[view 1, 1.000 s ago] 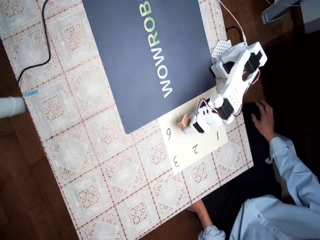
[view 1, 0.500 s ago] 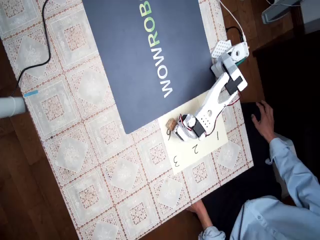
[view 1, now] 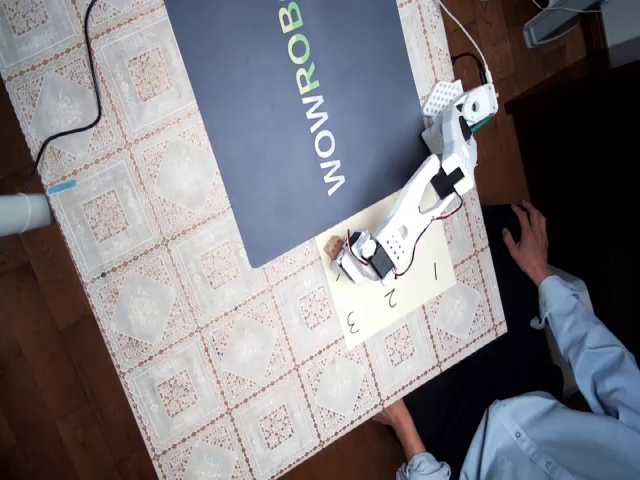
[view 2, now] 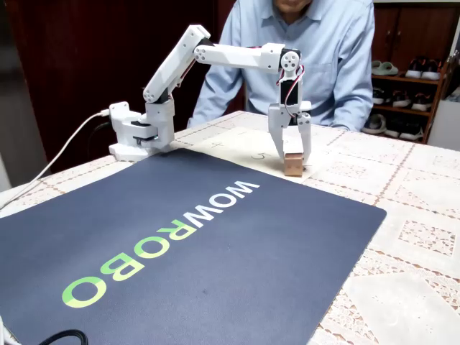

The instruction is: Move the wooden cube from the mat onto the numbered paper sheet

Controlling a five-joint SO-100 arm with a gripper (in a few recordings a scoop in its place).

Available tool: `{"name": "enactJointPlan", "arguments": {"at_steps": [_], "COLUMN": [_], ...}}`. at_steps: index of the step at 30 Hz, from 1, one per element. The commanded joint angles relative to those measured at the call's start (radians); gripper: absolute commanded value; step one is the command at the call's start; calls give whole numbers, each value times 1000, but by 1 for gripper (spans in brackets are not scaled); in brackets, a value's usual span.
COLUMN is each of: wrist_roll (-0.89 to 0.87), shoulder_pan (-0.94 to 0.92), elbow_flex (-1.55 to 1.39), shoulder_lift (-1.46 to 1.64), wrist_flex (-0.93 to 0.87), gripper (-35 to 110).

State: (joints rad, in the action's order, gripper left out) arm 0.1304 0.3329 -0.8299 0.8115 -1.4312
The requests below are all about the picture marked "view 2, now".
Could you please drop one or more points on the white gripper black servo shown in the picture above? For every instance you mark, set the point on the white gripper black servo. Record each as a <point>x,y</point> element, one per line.
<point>278,116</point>

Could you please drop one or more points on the small wooden die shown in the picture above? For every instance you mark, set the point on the small wooden die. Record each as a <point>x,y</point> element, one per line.
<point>293,167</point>

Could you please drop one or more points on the white robot arm with base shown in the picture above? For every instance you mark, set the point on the white robot arm with base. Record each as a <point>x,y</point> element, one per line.
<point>233,55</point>

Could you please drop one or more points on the person in light blue shirt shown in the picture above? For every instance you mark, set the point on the person in light blue shirt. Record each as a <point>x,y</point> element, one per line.
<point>316,54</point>

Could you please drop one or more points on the grey shoe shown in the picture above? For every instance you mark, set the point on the grey shoe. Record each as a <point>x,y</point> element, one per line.
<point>373,125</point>

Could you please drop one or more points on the dark sneaker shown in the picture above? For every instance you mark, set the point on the dark sneaker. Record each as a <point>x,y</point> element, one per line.
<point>381,96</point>
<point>401,98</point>
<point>421,102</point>
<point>411,132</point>

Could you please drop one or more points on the green slipper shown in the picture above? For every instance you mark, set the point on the green slipper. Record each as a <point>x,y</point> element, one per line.
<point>389,69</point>
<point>376,67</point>

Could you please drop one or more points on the white lace tablecloth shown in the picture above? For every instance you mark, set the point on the white lace tablecloth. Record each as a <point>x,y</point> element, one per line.
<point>413,187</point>

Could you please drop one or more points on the black sneaker white sole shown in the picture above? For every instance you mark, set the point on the black sneaker white sole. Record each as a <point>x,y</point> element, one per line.
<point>431,71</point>
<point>414,70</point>

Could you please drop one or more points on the wooden shoe rack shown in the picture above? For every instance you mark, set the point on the wooden shoe rack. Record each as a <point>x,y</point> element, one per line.
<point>436,93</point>

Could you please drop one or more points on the white box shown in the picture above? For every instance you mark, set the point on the white box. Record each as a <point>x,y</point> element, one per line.
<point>445,125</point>

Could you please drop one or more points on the brown wooden cabinet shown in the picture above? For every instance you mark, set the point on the brown wooden cabinet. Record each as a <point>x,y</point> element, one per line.
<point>413,28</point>

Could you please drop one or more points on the dark blue WOWROBO mat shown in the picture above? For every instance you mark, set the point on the dark blue WOWROBO mat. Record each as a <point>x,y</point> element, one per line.
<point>215,269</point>

